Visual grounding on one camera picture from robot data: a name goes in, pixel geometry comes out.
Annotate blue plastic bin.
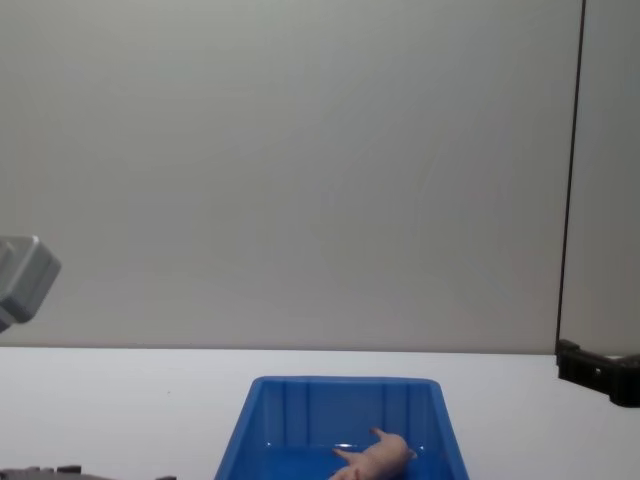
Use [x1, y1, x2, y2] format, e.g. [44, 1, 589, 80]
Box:
[213, 375, 471, 480]

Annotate pink toy pig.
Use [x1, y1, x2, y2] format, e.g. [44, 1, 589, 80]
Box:
[327, 427, 419, 480]

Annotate dark grey ridged object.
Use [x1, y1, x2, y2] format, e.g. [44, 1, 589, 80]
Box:
[0, 464, 83, 480]

